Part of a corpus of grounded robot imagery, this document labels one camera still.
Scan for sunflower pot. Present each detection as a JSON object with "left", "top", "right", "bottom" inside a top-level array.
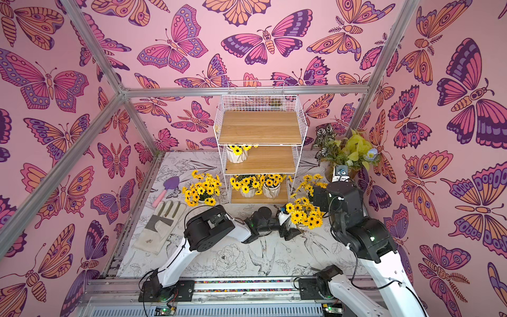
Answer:
[
  {"left": 230, "top": 174, "right": 265, "bottom": 198},
  {"left": 285, "top": 197, "right": 324, "bottom": 230},
  {"left": 225, "top": 145, "right": 258, "bottom": 164},
  {"left": 290, "top": 174, "right": 328, "bottom": 201},
  {"left": 182, "top": 170, "right": 222, "bottom": 207},
  {"left": 261, "top": 174, "right": 288, "bottom": 199}
]

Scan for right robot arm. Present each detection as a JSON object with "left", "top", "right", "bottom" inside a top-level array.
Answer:
[{"left": 294, "top": 181, "right": 427, "bottom": 316}]

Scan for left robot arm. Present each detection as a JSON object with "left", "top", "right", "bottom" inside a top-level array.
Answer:
[{"left": 138, "top": 205, "right": 301, "bottom": 303}]

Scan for green leafy potted plant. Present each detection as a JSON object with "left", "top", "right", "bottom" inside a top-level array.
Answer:
[{"left": 312, "top": 124, "right": 380, "bottom": 182}]

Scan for purple pink garden trowel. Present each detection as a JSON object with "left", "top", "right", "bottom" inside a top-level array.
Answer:
[{"left": 152, "top": 176, "right": 180, "bottom": 208}]

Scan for white green gardening glove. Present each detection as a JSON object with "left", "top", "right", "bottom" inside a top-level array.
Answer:
[{"left": 133, "top": 200, "right": 186, "bottom": 255}]

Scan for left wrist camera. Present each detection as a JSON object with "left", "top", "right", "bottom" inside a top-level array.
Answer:
[{"left": 277, "top": 211, "right": 290, "bottom": 228}]

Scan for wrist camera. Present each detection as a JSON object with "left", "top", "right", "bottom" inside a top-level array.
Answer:
[
  {"left": 277, "top": 211, "right": 290, "bottom": 228},
  {"left": 331, "top": 165, "right": 350, "bottom": 182}
]

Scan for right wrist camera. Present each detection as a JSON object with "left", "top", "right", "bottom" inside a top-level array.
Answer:
[{"left": 331, "top": 165, "right": 350, "bottom": 182}]

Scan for white wire wooden shelf unit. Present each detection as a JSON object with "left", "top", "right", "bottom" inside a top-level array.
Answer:
[{"left": 214, "top": 95, "right": 308, "bottom": 204}]

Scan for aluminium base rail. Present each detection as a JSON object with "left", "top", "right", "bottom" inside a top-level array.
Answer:
[{"left": 76, "top": 277, "right": 423, "bottom": 316}]

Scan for aluminium frame bars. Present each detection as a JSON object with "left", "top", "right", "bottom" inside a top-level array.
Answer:
[{"left": 1, "top": 1, "right": 419, "bottom": 255}]

